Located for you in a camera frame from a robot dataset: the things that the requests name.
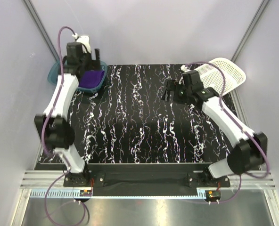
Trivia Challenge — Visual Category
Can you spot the white slotted cable duct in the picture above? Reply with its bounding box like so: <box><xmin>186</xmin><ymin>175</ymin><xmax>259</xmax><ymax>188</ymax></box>
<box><xmin>30</xmin><ymin>188</ymin><xmax>206</xmax><ymax>200</ymax></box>

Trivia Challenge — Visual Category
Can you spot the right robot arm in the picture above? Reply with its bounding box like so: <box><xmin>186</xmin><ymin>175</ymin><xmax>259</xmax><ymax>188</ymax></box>
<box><xmin>162</xmin><ymin>71</ymin><xmax>268</xmax><ymax>187</ymax></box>

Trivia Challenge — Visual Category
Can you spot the right aluminium frame post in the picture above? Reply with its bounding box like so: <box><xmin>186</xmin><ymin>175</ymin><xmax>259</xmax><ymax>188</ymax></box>
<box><xmin>231</xmin><ymin>0</ymin><xmax>271</xmax><ymax>63</ymax></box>

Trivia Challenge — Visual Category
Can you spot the aluminium frame post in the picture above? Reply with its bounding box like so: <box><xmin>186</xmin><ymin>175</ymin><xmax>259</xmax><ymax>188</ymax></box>
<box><xmin>231</xmin><ymin>0</ymin><xmax>271</xmax><ymax>63</ymax></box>
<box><xmin>22</xmin><ymin>0</ymin><xmax>59</xmax><ymax>61</ymax></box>

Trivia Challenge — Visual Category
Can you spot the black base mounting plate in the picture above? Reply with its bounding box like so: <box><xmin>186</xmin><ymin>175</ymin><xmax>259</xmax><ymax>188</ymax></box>
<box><xmin>62</xmin><ymin>163</ymin><xmax>234</xmax><ymax>194</ymax></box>

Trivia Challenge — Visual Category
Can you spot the left small circuit board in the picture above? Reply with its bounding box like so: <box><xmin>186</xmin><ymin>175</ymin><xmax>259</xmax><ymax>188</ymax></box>
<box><xmin>80</xmin><ymin>189</ymin><xmax>92</xmax><ymax>197</ymax></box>

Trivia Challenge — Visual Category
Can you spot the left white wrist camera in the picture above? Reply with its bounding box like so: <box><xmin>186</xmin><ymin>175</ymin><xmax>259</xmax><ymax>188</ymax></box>
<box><xmin>72</xmin><ymin>33</ymin><xmax>91</xmax><ymax>54</ymax></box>

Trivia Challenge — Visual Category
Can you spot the purple towel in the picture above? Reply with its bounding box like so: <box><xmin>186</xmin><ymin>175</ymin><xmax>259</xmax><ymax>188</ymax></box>
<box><xmin>79</xmin><ymin>70</ymin><xmax>104</xmax><ymax>89</ymax></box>

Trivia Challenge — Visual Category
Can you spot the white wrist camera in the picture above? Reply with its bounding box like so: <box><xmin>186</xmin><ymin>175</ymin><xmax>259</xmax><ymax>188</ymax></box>
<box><xmin>72</xmin><ymin>33</ymin><xmax>91</xmax><ymax>54</ymax></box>
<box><xmin>179</xmin><ymin>65</ymin><xmax>191</xmax><ymax>83</ymax></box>

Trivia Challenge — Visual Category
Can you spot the teal plastic basin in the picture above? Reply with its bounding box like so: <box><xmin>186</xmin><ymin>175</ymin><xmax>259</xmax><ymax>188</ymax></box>
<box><xmin>47</xmin><ymin>60</ymin><xmax>107</xmax><ymax>94</ymax></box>

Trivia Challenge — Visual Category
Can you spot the right small circuit board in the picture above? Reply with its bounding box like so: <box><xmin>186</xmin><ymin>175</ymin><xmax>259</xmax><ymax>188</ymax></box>
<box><xmin>206</xmin><ymin>190</ymin><xmax>221</xmax><ymax>200</ymax></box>

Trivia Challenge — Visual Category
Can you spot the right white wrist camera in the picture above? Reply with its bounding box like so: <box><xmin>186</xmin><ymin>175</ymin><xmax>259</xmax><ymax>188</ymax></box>
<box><xmin>179</xmin><ymin>65</ymin><xmax>191</xmax><ymax>83</ymax></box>

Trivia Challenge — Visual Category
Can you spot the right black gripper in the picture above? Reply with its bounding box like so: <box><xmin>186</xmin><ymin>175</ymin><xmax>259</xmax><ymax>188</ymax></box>
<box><xmin>161</xmin><ymin>79</ymin><xmax>191</xmax><ymax>106</ymax></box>

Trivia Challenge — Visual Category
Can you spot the small circuit board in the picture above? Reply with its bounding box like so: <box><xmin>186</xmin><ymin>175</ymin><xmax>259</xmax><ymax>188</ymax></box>
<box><xmin>206</xmin><ymin>190</ymin><xmax>221</xmax><ymax>200</ymax></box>
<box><xmin>80</xmin><ymin>189</ymin><xmax>92</xmax><ymax>197</ymax></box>

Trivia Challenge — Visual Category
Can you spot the white plastic basket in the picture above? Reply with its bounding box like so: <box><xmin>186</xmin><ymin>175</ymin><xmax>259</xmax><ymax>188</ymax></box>
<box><xmin>195</xmin><ymin>57</ymin><xmax>246</xmax><ymax>96</ymax></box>

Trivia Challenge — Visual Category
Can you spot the left aluminium frame post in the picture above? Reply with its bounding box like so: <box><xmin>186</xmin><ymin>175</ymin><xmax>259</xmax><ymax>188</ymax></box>
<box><xmin>22</xmin><ymin>0</ymin><xmax>59</xmax><ymax>61</ymax></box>

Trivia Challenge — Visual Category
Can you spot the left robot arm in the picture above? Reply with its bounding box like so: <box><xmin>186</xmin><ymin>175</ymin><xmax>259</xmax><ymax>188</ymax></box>
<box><xmin>34</xmin><ymin>37</ymin><xmax>106</xmax><ymax>186</ymax></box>

